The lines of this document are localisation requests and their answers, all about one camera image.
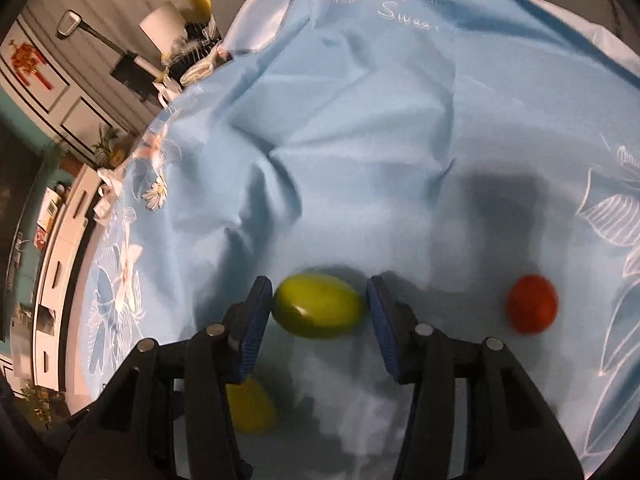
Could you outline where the potted green plant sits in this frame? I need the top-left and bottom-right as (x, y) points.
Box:
(92, 125), (129, 169)

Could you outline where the white tv cabinet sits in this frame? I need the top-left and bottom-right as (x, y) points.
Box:
(32, 165), (102, 391)

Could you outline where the green oval fruit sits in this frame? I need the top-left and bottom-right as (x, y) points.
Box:
(272, 273), (366, 339)

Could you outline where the red paper wall ornament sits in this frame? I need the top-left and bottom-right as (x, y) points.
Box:
(10, 40), (53, 90)

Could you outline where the dark television screen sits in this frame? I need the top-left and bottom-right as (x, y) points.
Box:
(1, 125), (58, 344)

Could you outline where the grey pleated curtain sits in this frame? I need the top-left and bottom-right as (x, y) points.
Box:
(22, 0), (198, 131)

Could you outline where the red cherry tomato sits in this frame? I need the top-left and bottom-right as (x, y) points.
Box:
(506, 274), (559, 335)

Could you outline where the light blue floral cloth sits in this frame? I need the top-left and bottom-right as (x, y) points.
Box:
(78, 0), (639, 477)

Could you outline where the yellow-green small fruit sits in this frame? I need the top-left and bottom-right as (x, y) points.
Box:
(226, 377), (278, 436)

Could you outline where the white lamp shade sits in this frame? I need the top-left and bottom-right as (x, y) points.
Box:
(139, 2), (188, 55)

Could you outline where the black stand with mirror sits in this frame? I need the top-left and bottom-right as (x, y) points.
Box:
(55, 8), (166, 104)

